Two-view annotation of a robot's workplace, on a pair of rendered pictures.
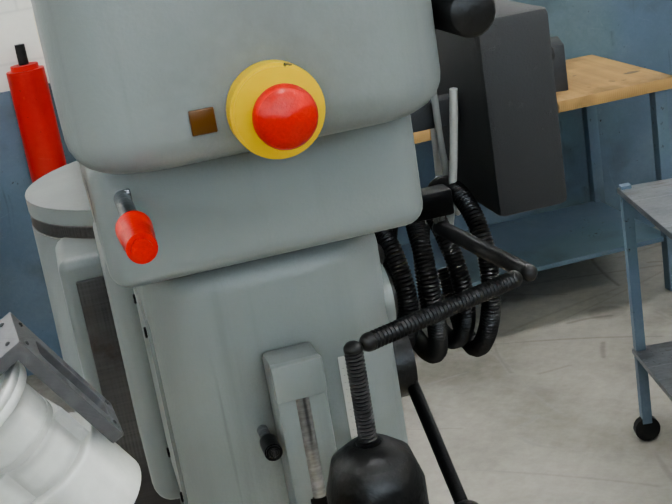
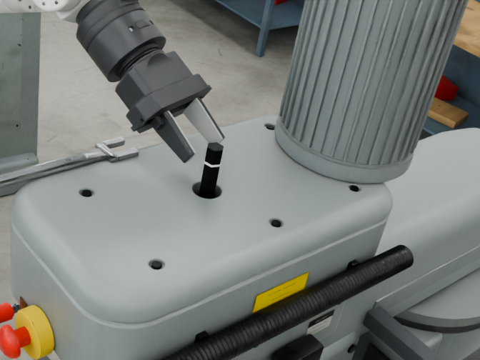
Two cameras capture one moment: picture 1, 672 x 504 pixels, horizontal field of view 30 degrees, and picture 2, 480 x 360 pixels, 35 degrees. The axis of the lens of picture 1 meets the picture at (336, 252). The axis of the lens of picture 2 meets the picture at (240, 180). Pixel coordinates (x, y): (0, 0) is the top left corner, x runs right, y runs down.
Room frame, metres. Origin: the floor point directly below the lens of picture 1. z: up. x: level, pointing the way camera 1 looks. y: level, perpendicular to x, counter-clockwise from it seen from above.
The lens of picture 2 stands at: (0.59, -0.58, 2.42)
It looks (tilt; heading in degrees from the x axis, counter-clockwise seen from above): 33 degrees down; 55
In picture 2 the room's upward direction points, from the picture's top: 12 degrees clockwise
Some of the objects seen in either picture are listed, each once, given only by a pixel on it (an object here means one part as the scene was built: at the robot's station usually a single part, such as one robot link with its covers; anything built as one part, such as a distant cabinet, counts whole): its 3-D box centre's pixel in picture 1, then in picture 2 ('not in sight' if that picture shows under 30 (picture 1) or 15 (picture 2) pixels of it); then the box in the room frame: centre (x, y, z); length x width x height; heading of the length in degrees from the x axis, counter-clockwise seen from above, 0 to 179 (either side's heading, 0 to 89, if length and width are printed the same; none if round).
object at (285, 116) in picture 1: (283, 115); (15, 339); (0.75, 0.02, 1.76); 0.04 x 0.03 x 0.04; 102
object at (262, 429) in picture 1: (266, 437); not in sight; (0.89, 0.08, 1.49); 0.06 x 0.01 x 0.01; 12
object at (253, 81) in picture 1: (275, 109); (34, 331); (0.77, 0.02, 1.76); 0.06 x 0.02 x 0.06; 102
